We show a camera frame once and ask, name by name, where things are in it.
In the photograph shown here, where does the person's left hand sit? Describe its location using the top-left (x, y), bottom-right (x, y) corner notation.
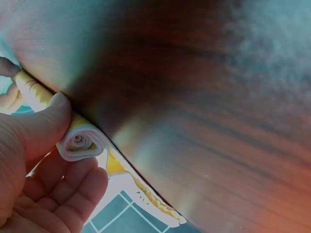
top-left (0, 92), bottom-right (109, 233)

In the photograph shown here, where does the person's right hand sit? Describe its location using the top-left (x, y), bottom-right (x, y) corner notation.
top-left (0, 57), bottom-right (25, 115)

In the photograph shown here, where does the white and yellow cloth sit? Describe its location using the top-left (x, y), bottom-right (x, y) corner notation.
top-left (13, 69), bottom-right (188, 229)

